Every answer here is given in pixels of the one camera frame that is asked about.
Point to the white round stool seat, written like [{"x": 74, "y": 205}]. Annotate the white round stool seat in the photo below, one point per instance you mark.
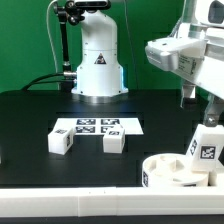
[{"x": 171, "y": 170}]

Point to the white marker sheet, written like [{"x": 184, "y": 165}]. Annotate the white marker sheet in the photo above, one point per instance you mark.
[{"x": 98, "y": 126}]

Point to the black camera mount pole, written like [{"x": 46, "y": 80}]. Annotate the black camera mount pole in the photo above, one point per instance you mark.
[{"x": 69, "y": 13}]

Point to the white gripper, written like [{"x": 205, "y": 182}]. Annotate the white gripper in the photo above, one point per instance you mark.
[{"x": 197, "y": 60}]

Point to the white front wall rail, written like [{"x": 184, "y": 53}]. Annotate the white front wall rail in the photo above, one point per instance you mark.
[{"x": 110, "y": 201}]

